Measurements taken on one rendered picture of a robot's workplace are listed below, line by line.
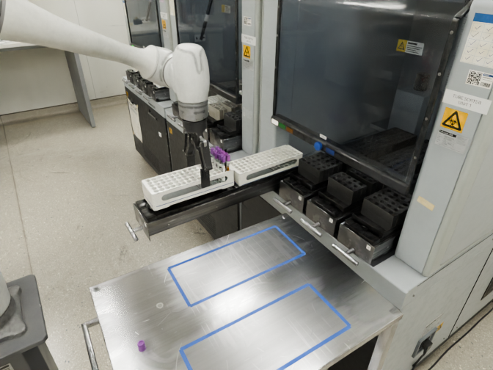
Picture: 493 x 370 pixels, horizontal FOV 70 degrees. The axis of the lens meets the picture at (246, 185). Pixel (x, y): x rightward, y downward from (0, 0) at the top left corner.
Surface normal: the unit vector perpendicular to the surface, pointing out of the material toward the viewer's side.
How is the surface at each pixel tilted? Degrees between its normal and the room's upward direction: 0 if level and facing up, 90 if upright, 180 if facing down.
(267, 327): 0
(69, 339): 0
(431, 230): 90
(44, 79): 90
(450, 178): 90
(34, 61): 90
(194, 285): 0
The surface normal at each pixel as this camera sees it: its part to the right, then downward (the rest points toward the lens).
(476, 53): -0.84, 0.29
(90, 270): 0.00, -0.85
